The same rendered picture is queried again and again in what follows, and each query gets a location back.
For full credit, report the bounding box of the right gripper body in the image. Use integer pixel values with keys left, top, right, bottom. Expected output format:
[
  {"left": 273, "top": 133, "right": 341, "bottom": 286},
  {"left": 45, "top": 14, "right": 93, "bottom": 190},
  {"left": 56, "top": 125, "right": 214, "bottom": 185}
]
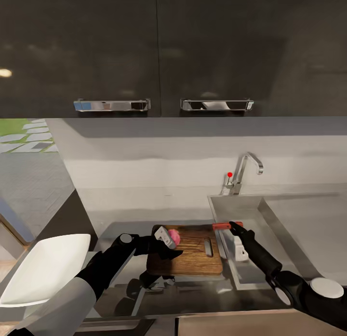
[{"left": 240, "top": 229, "right": 269, "bottom": 265}]

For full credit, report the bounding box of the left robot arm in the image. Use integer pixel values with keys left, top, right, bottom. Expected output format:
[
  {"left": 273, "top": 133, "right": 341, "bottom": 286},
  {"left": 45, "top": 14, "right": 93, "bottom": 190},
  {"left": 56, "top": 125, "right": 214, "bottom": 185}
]
[{"left": 5, "top": 227, "right": 183, "bottom": 336}]

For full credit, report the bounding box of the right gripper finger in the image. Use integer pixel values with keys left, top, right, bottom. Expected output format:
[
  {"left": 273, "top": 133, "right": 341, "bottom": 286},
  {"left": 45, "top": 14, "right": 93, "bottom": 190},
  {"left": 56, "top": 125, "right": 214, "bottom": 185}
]
[
  {"left": 230, "top": 221, "right": 247, "bottom": 235},
  {"left": 229, "top": 229, "right": 240, "bottom": 238}
]

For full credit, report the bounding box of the cutting board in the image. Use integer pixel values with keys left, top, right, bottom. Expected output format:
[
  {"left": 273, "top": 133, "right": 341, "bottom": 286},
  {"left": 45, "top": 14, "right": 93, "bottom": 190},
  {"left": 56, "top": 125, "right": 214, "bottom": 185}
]
[{"left": 146, "top": 225, "right": 223, "bottom": 276}]

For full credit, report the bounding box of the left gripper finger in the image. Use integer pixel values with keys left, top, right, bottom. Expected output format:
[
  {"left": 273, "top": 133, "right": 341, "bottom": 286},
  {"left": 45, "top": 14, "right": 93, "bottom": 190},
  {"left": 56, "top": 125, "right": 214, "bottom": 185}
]
[{"left": 166, "top": 250, "right": 183, "bottom": 260}]

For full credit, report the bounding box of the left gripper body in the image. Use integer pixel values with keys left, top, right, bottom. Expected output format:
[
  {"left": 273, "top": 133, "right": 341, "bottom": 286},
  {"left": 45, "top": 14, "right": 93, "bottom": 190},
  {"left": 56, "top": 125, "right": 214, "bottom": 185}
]
[{"left": 146, "top": 228, "right": 170, "bottom": 260}]

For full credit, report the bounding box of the bowl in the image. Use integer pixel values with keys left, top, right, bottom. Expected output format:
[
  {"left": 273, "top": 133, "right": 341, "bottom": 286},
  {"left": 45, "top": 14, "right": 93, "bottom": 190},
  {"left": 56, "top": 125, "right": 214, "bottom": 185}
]
[{"left": 0, "top": 234, "right": 91, "bottom": 308}]

